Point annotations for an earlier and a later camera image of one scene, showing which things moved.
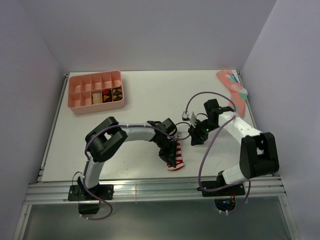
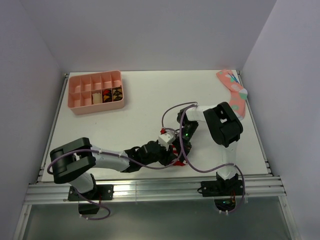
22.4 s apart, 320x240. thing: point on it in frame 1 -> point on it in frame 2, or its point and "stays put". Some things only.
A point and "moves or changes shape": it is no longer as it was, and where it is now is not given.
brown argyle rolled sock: [117, 93] stays put
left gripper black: [169, 155] -> [168, 156]
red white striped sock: [179, 160] moves or changes shape
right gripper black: [196, 134] -> [187, 147]
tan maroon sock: [97, 98] stays put
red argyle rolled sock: [107, 95] stays put
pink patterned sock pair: [238, 95] stays put
